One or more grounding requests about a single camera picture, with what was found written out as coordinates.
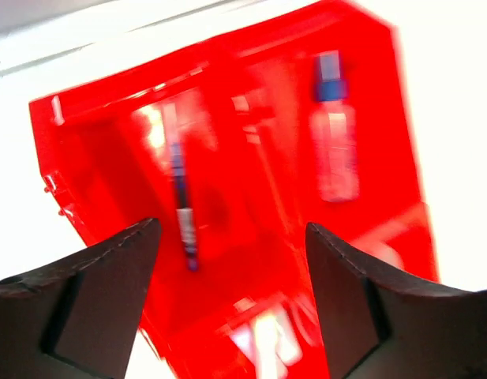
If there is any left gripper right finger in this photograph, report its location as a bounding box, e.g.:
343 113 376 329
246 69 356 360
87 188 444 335
305 223 487 378

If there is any pink highlighter pen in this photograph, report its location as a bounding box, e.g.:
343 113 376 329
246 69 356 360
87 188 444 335
229 305 302 379

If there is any blue gel pen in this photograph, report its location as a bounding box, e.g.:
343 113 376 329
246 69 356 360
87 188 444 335
163 103 199 272

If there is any red compartment storage bin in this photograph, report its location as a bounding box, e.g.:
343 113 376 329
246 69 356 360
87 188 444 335
29 1 438 378

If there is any blue cap glue bottle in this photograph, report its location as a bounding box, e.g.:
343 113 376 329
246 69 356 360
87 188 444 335
309 51 359 202

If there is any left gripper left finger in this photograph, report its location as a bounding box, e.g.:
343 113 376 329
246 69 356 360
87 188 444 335
0 219 161 378

